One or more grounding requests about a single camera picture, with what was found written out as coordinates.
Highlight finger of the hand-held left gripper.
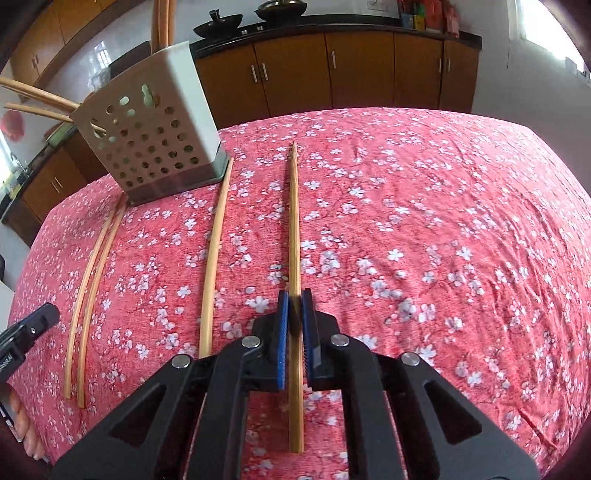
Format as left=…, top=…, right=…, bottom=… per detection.
left=9, top=302, right=61, bottom=345

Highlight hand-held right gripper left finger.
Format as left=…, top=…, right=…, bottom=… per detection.
left=51, top=291, right=291, bottom=480

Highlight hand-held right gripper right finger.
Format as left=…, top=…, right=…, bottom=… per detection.
left=300, top=288, right=541, bottom=480

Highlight beige perforated utensil holder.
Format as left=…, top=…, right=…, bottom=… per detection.
left=71, top=41, right=230, bottom=206

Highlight person's left hand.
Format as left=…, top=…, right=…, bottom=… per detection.
left=7, top=384, right=48, bottom=461

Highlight red floral tablecloth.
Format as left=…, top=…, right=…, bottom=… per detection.
left=8, top=107, right=591, bottom=480

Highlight green basin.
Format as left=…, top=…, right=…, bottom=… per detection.
left=45, top=122, right=77, bottom=147

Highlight dark cutting board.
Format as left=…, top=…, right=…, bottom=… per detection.
left=110, top=41, right=153, bottom=78

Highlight wooden base cabinets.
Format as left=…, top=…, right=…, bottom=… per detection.
left=0, top=28, right=481, bottom=234

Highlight gas stove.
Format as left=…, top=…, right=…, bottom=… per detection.
left=238, top=21, right=324, bottom=34

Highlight black kitchen countertop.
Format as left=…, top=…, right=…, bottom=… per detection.
left=0, top=16, right=483, bottom=213

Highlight black wok with lid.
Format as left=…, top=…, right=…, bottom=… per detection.
left=254, top=0, right=308, bottom=22

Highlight colourful seasoning boxes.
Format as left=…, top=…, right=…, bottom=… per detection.
left=400, top=0, right=426, bottom=30

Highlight large red bottle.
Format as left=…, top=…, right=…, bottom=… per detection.
left=424, top=0, right=444, bottom=32

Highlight red oil bottle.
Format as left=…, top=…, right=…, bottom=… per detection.
left=444, top=0, right=461, bottom=38

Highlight wooden wall cabinets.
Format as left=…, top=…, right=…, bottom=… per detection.
left=9, top=0, right=112, bottom=88

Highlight black wok with handle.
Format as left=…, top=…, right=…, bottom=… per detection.
left=193, top=9, right=244, bottom=38

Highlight window with white frame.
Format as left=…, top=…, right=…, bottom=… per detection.
left=517, top=0, right=591, bottom=79

